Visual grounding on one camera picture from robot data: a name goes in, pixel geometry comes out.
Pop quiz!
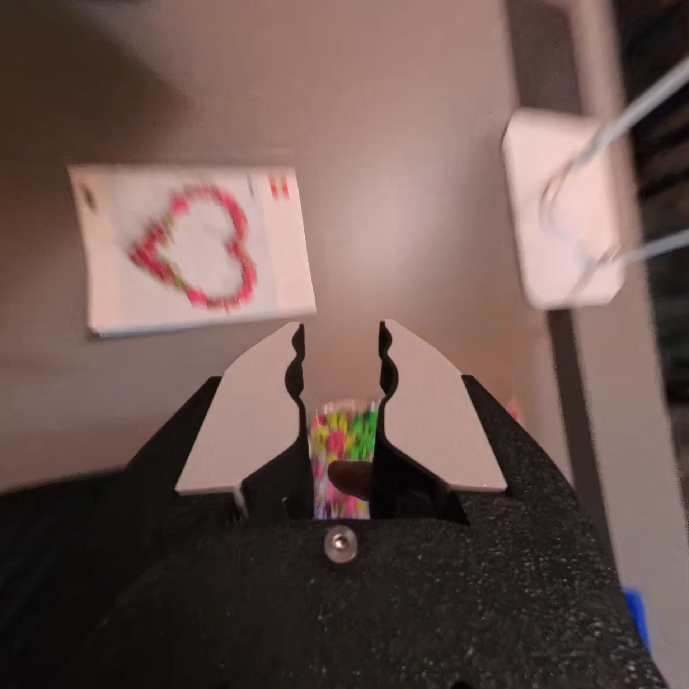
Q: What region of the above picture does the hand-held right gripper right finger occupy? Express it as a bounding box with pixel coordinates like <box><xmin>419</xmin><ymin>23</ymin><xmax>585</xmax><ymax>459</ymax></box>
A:
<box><xmin>371</xmin><ymin>319</ymin><xmax>509</xmax><ymax>525</ymax></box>

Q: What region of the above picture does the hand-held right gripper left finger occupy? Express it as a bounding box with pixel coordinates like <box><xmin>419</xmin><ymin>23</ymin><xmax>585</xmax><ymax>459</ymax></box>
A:
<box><xmin>174</xmin><ymin>321</ymin><xmax>315</xmax><ymax>520</ymax></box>

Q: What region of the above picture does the clear bag of colourful pieces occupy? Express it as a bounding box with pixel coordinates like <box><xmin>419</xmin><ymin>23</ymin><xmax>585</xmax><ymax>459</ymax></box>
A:
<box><xmin>309</xmin><ymin>398</ymin><xmax>381</xmax><ymax>520</ymax></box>

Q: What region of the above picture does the white instruction booklet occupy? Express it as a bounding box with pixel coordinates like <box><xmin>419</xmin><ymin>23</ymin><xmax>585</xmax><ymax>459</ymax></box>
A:
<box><xmin>66</xmin><ymin>163</ymin><xmax>318</xmax><ymax>340</ymax></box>

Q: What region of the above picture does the person's right hand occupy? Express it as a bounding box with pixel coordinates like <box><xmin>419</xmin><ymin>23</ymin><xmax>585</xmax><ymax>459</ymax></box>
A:
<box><xmin>327</xmin><ymin>460</ymin><xmax>373</xmax><ymax>502</ymax></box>

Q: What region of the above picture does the blue plastic bin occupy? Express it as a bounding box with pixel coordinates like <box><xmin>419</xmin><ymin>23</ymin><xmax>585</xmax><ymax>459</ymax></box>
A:
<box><xmin>622</xmin><ymin>587</ymin><xmax>653</xmax><ymax>655</ymax></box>

